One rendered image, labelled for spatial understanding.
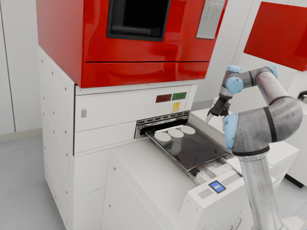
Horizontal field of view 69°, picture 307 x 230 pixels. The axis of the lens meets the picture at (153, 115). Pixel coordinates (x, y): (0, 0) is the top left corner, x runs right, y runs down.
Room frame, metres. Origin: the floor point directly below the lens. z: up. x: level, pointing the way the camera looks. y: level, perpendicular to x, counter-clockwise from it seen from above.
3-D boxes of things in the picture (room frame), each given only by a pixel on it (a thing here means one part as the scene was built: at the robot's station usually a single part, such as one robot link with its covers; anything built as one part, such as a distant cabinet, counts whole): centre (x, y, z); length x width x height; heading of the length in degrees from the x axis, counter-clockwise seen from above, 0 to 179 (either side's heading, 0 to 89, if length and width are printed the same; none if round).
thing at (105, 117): (1.18, 0.06, 1.02); 0.82 x 0.03 x 0.40; 132
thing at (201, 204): (0.82, -0.43, 0.89); 0.55 x 0.09 x 0.14; 132
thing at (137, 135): (1.28, -0.08, 0.89); 0.44 x 0.02 x 0.10; 132
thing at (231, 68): (1.14, -0.36, 1.33); 0.09 x 0.08 x 0.11; 173
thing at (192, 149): (1.14, -0.23, 0.90); 0.34 x 0.34 x 0.01; 42
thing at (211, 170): (0.90, -0.37, 0.89); 0.08 x 0.03 x 0.03; 42
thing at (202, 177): (0.85, -0.31, 0.89); 0.08 x 0.03 x 0.03; 42
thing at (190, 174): (1.01, -0.18, 0.84); 0.50 x 0.02 x 0.03; 42
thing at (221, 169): (0.95, -0.42, 0.87); 0.36 x 0.08 x 0.03; 132
